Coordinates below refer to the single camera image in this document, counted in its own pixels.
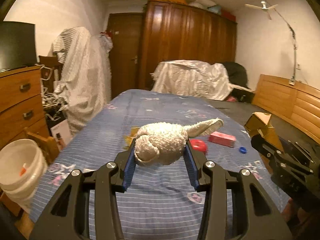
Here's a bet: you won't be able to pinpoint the brown cigarette pack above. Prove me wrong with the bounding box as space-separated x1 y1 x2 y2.
244 112 283 152

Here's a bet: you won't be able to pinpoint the white sock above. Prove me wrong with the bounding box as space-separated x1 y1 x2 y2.
135 118 224 166

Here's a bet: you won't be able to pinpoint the blue bottle cap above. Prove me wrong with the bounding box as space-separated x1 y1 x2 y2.
239 146 247 154

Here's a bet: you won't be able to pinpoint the wooden headboard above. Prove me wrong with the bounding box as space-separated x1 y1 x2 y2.
252 74 320 143

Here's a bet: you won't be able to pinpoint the wooden chair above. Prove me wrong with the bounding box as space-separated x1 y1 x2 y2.
24 127 60 165

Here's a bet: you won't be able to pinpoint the red rectangular box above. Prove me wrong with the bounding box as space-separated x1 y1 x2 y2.
208 132 236 148

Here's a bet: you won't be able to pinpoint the blue checkered star bedsheet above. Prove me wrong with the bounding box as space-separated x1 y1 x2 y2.
30 90 292 239

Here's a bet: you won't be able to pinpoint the yellow crumpled plastic wrapper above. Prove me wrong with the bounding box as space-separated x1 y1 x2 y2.
124 127 140 150

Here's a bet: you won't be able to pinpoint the white plastic bucket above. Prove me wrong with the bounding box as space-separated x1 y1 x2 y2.
0 139 48 213

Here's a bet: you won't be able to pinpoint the white knife block box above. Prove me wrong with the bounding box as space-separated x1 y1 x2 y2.
50 120 73 151

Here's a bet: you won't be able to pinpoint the dark grey mattress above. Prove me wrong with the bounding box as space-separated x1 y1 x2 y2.
207 100 319 157

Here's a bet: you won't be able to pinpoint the black clothing pile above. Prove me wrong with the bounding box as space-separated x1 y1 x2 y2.
222 62 254 103

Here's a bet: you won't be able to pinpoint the wooden drawer dresser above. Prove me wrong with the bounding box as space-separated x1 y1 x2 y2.
0 66 49 147

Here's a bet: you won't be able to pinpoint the striped cloth cover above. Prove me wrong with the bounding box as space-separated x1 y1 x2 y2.
52 27 113 135

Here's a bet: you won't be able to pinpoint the silver satin cloth cover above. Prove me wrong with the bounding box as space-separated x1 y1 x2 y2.
151 60 253 101

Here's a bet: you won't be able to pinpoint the white ceiling fan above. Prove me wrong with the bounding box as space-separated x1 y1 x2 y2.
245 0 278 20

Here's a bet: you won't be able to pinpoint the black television screen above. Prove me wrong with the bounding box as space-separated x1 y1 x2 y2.
0 21 37 72

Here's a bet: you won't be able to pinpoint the dark wooden door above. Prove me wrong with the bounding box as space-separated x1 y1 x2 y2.
107 12 143 98

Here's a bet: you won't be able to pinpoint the dark wooden wardrobe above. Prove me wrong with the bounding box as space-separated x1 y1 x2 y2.
137 1 237 89

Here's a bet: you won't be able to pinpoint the tangled white cables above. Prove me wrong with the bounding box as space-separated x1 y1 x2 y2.
37 64 68 122

